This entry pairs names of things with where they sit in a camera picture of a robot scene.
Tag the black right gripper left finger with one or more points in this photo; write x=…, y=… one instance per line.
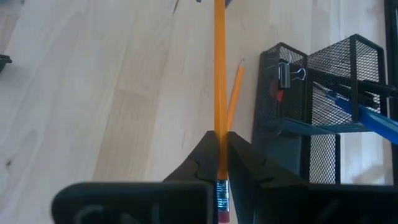
x=205, y=161

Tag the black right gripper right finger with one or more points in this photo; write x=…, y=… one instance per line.
x=245, y=168

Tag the yellow pencil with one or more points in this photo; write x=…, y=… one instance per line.
x=236, y=90
x=220, y=77

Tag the red eraser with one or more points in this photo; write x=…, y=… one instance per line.
x=280, y=95

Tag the black binder clip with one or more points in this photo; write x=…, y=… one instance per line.
x=284, y=77

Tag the black pen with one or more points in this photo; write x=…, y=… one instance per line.
x=367, y=101
x=379, y=87

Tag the black mesh desk organizer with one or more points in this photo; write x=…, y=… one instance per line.
x=323, y=155

